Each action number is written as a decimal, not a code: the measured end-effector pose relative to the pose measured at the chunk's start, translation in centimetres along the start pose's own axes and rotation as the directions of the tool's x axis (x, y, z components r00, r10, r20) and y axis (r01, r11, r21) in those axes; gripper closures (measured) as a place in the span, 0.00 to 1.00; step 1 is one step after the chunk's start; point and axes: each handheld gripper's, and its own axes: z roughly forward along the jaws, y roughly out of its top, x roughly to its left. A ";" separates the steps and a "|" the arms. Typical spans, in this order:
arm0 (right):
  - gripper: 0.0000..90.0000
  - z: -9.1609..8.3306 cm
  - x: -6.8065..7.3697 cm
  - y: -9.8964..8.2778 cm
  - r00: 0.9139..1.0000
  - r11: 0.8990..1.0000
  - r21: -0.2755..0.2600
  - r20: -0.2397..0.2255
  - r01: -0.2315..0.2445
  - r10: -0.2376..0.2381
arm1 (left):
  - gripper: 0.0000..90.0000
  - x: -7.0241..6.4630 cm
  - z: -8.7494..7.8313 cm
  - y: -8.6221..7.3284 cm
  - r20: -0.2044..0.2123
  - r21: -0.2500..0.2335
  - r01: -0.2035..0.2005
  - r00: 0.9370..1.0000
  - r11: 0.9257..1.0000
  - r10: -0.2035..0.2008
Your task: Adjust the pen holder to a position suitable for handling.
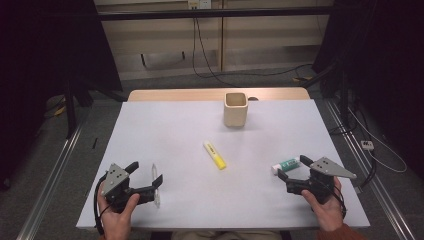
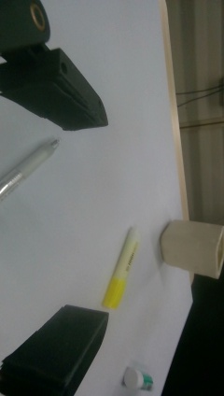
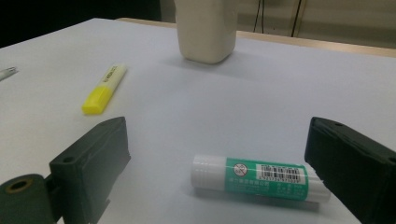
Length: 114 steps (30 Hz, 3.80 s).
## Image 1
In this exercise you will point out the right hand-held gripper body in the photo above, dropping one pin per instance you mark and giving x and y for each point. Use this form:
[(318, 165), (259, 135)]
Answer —
[(320, 185)]

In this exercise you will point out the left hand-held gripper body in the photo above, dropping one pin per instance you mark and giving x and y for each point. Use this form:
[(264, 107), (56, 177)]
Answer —
[(115, 186)]

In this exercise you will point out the green white glue stick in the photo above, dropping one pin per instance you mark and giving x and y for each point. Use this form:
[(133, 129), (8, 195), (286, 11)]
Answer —
[(287, 164)]

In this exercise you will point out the yellow highlighter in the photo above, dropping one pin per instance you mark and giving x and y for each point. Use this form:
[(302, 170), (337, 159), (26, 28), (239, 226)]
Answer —
[(215, 155)]

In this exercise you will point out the beige square cup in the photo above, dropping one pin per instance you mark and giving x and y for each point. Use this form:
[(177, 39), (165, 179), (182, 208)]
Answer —
[(235, 116)]

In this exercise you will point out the person's right hand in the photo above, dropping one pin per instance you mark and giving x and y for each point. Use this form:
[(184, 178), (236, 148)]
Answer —
[(328, 213)]

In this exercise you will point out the person's left hand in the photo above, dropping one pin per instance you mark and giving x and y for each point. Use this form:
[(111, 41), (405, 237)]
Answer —
[(115, 225)]

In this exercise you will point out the small black floor strip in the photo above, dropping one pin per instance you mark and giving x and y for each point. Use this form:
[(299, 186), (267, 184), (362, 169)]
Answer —
[(95, 143)]

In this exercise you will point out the white table mat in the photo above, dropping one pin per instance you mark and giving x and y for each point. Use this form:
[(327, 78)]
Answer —
[(166, 133)]

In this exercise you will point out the yellow floor tape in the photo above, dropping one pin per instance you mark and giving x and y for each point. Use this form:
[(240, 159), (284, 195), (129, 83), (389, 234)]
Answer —
[(302, 79), (60, 111)]

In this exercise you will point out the black metal stand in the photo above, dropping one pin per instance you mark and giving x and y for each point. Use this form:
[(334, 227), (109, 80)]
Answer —
[(70, 113)]

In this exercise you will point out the person's lap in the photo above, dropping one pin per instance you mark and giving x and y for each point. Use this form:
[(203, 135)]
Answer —
[(226, 236)]

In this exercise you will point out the wooden table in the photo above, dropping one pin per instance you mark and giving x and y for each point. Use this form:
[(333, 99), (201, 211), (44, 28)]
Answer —
[(173, 94)]

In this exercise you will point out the black curtain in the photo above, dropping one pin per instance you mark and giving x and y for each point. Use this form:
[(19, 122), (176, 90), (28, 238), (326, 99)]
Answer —
[(386, 66), (40, 66)]

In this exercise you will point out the black horizontal bar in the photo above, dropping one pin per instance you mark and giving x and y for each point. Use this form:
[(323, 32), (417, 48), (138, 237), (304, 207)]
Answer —
[(200, 14)]

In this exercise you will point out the metal floor rail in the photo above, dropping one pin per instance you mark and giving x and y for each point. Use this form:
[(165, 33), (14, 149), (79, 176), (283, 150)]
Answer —
[(50, 190), (373, 180)]

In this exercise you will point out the white wall socket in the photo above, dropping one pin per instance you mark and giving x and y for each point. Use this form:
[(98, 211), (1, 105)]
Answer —
[(199, 4)]

